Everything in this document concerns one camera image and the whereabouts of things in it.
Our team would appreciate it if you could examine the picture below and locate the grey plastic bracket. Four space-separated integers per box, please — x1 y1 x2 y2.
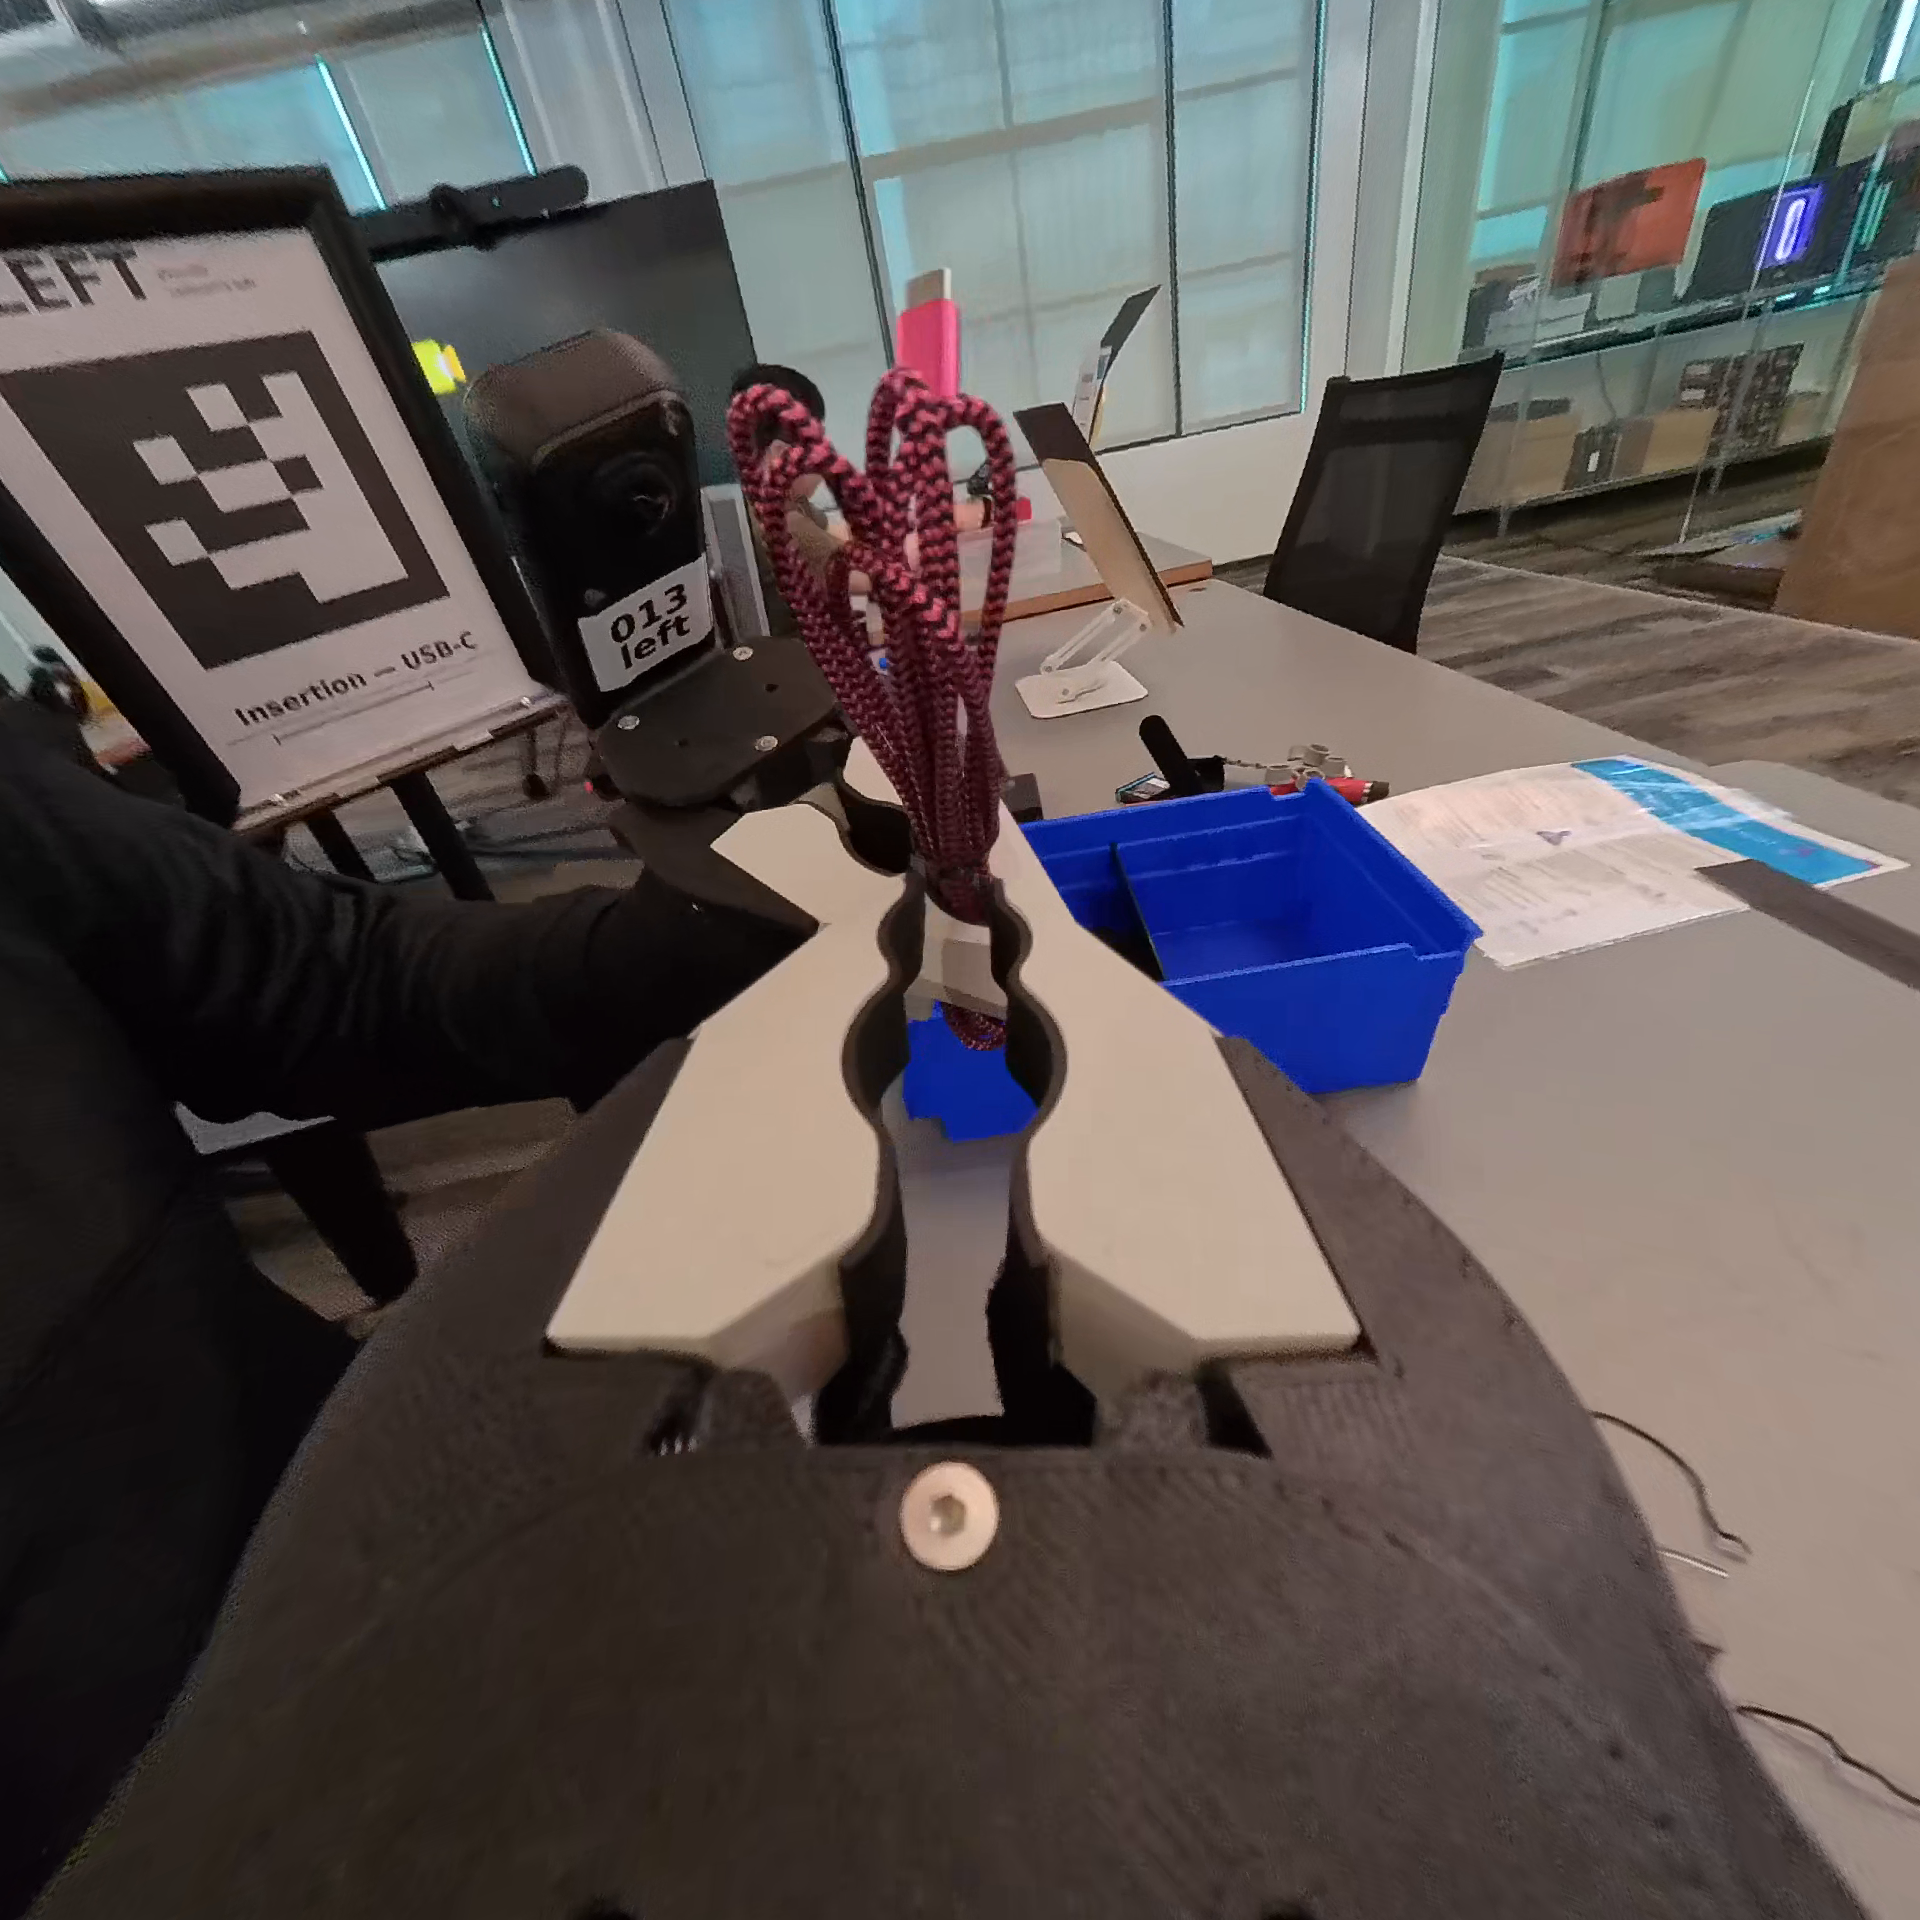
1227 739 1390 813

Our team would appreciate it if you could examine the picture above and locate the black webcam bar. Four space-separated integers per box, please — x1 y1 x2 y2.
351 166 592 249

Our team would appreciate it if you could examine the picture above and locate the white adjustable stand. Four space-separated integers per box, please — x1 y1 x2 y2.
1017 600 1157 720

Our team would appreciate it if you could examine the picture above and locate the blue divided plastic bin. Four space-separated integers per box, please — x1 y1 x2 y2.
899 777 1483 1146

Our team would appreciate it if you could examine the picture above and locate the metal storage shelf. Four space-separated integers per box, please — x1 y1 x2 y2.
1463 152 1893 529

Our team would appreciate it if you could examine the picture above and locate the printed paper sheet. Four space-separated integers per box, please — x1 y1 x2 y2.
1358 757 1910 969

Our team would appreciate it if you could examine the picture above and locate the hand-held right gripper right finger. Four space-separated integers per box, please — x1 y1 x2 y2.
990 878 1361 1433

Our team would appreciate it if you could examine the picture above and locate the black wooden-edged board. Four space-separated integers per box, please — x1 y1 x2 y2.
1079 287 1163 448
1013 405 1185 633

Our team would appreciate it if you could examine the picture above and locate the wooden table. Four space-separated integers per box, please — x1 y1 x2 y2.
982 517 1213 624

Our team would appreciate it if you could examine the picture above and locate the large cardboard box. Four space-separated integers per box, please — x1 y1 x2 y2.
1773 256 1920 650

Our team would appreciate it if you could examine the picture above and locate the person's left hand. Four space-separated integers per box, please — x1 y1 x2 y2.
555 863 817 1104

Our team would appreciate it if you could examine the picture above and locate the black sign easel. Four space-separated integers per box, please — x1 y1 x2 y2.
231 698 570 1307

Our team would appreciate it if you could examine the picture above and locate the pink braided usb-c cable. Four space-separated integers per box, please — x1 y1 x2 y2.
726 368 1029 1053

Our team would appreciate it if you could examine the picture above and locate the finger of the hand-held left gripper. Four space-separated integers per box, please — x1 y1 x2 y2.
707 795 921 945
914 901 1002 1038

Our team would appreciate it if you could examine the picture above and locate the black framed marker sign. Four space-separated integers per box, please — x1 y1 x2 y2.
0 166 565 835

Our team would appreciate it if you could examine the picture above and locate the black office chair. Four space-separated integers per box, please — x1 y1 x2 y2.
1263 353 1506 655

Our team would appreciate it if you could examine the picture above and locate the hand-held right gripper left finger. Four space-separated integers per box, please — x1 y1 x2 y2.
543 871 927 1433

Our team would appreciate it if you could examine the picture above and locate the black monitor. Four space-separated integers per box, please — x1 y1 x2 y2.
368 182 758 512

